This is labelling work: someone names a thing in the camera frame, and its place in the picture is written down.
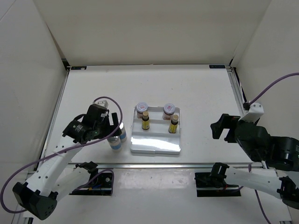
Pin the blue label corner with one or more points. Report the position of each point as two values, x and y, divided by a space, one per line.
217 66
78 68

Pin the yellow sauce bottle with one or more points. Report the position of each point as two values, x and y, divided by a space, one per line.
145 120
173 124

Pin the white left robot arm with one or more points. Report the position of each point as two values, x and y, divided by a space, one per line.
40 193

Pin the silver-lidded shaker back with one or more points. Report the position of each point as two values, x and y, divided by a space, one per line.
123 135

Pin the red-lidded jar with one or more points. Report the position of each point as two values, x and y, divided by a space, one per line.
140 108
168 111

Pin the white compartment tray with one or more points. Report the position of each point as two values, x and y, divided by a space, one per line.
157 139

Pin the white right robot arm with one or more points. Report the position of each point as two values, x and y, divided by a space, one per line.
280 153

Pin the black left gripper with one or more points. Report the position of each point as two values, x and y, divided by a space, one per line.
110 129

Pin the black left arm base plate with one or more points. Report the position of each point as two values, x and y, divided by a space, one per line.
101 186

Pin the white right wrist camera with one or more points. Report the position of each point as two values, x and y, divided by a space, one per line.
253 112

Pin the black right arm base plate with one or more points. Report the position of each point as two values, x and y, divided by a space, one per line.
206 186

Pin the silver-lidded shaker front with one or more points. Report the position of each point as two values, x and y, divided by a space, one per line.
115 143

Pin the yellow sauce bottle front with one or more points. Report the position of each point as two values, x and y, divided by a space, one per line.
145 120

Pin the yellow sauce bottle back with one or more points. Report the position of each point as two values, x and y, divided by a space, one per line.
173 124

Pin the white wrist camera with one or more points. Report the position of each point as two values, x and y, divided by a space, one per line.
253 112
102 103

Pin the aluminium front rail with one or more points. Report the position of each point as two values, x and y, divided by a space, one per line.
154 165

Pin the silver-lidded shaker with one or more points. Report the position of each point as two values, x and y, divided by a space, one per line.
123 135
115 143

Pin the blue label left corner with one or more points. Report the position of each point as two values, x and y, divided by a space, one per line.
78 68

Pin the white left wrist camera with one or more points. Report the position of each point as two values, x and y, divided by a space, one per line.
102 103

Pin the blue label right corner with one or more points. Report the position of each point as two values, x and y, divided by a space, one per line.
217 66

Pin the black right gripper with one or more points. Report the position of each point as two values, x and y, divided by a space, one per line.
225 122

